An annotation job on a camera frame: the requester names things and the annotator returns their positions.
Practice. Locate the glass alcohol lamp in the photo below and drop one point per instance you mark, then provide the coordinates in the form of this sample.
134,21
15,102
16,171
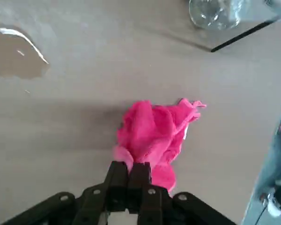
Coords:
213,14

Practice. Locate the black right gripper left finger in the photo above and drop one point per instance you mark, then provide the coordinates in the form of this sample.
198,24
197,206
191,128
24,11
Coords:
117,187

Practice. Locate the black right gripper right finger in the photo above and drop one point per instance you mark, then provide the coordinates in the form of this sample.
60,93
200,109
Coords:
141,187

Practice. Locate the spilled liquid puddle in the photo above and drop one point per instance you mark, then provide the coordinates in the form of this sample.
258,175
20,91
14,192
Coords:
16,58

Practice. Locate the red cloth rag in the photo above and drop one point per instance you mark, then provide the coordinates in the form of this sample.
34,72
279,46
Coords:
152,133

